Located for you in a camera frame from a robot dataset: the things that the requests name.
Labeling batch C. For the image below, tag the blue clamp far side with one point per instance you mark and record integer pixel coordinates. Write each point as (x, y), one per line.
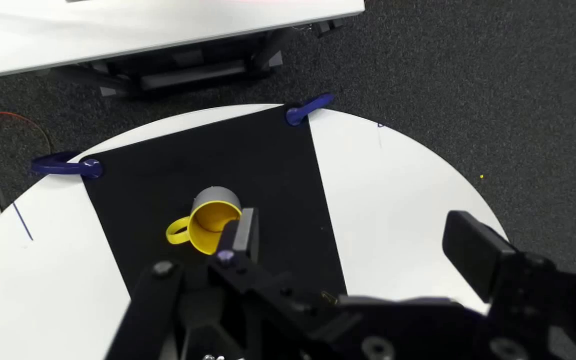
(299, 114)

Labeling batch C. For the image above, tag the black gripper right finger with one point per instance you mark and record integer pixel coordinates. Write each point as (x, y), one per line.
(474, 251)

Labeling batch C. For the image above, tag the black mat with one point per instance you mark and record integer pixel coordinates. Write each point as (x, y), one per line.
(265, 161)

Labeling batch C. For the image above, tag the blue clamp near robot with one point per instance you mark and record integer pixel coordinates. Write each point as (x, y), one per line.
(62, 164)

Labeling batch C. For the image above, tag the white mug yellow inside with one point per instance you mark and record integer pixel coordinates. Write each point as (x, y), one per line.
(212, 208)

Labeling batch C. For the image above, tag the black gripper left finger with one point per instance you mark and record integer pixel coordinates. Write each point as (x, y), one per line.
(241, 239)

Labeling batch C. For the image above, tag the white robot base table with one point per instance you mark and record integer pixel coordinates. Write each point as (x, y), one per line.
(54, 33)

